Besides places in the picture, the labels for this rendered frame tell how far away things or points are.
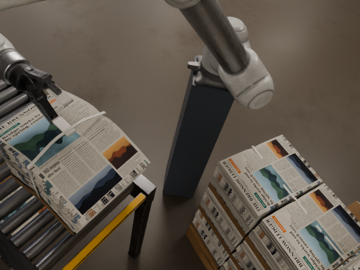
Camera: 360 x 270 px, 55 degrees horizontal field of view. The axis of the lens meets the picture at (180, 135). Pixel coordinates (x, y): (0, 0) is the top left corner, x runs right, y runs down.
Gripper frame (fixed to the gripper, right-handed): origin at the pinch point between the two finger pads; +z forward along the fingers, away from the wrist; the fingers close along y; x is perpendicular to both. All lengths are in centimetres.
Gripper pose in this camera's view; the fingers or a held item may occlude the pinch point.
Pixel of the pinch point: (67, 116)
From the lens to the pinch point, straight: 99.3
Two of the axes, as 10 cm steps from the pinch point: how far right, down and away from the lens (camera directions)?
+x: -6.2, 5.8, -5.4
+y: -2.1, 5.4, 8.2
